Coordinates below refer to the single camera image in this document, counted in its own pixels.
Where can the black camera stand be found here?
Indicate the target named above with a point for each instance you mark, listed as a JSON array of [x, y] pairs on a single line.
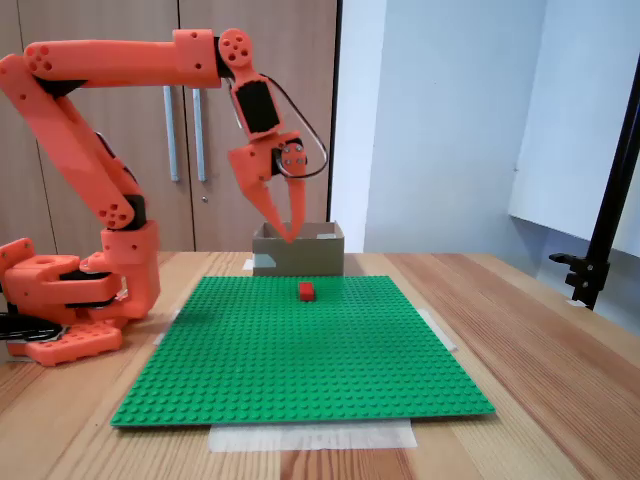
[[582, 282]]

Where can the white wall panel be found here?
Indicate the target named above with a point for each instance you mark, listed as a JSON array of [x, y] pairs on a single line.
[[575, 125]]

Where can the wooden cabinet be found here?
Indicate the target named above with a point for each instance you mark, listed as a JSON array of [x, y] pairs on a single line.
[[295, 50]]

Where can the wide masking tape strip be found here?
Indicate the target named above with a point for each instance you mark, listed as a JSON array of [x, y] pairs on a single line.
[[310, 440]]

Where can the open cardboard box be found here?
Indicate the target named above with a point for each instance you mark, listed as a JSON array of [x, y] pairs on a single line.
[[300, 257]]

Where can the red lego block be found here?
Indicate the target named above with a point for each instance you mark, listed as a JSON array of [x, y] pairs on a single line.
[[307, 292]]

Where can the small masking tape piece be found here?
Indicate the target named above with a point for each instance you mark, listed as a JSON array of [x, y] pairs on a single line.
[[248, 265]]

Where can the small white tape piece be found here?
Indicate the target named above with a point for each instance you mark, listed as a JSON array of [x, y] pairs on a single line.
[[575, 304]]

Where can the green lego baseplate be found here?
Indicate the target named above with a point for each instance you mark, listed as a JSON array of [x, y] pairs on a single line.
[[300, 360]]

